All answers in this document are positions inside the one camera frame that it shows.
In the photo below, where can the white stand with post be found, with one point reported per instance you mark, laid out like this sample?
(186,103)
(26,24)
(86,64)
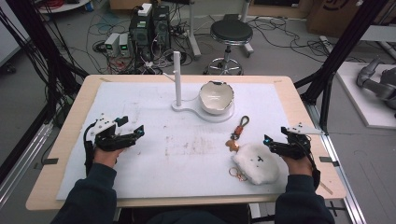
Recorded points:
(177,81)

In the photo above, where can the white platform board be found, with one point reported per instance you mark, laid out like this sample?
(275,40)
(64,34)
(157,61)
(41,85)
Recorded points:
(358,102)

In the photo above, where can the black frame post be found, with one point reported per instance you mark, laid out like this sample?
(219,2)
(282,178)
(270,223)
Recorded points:
(34,37)
(336,59)

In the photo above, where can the aluminium rail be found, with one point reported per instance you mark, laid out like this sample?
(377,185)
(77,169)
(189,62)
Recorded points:
(21,165)
(339,174)

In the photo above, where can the person's left hand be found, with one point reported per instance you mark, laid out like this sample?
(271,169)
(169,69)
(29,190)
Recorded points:
(107,157)

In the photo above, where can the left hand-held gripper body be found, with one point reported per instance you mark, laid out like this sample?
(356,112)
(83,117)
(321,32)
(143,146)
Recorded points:
(107,140)

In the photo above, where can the cardboard box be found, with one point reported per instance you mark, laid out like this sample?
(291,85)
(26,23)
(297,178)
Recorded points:
(330,15)

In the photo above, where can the black round stool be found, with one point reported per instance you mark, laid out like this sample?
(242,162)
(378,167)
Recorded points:
(231,32)

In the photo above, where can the white table mat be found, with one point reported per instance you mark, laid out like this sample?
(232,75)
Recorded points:
(174,149)

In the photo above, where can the person's dark lap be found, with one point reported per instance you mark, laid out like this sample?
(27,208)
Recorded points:
(186,217)

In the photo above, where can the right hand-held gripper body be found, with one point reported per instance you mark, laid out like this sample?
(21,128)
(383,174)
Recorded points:
(295,144)

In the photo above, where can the grey power supply unit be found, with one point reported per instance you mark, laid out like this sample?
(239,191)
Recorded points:
(124,44)
(111,43)

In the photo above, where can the black computer tower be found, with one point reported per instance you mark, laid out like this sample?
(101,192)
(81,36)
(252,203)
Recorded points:
(161,26)
(140,34)

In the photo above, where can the white desk leg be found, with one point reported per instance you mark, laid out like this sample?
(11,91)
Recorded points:
(193,31)
(246,28)

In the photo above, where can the white eggshell-shaped bowl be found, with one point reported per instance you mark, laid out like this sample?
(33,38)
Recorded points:
(216,98)

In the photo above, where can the wooden table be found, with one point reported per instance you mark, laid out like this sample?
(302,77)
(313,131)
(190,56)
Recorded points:
(71,102)

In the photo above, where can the white box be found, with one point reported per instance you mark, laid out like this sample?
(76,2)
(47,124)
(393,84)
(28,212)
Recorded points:
(144,9)

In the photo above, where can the person's right hand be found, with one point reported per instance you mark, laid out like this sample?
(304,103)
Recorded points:
(299,166)

